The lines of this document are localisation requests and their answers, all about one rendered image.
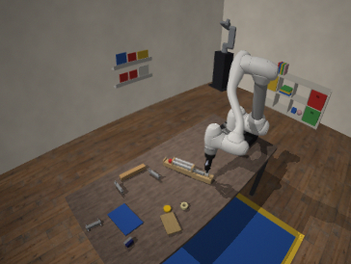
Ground tan wooden bar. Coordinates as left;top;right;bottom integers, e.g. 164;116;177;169
120;164;146;181

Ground cream roll of masking tape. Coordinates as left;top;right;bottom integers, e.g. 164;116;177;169
180;202;188;210

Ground yellow short cylinder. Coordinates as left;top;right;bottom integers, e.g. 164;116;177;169
164;205;171;213

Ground tan flat board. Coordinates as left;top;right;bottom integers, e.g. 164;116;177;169
160;212;181;235

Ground blue flat rectangular pad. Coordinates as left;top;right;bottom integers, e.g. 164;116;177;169
107;203;143;236

